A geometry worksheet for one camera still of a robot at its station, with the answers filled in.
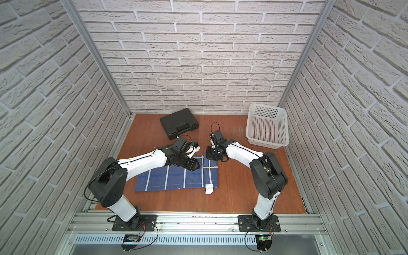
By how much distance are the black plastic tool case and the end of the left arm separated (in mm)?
315

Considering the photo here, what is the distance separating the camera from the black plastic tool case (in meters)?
1.06

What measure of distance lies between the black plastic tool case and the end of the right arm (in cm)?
30

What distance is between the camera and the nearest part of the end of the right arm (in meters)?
0.67

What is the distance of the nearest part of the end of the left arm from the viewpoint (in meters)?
0.65

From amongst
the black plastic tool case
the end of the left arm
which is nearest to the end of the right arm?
the end of the left arm

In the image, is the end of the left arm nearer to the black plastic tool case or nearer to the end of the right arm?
the end of the right arm
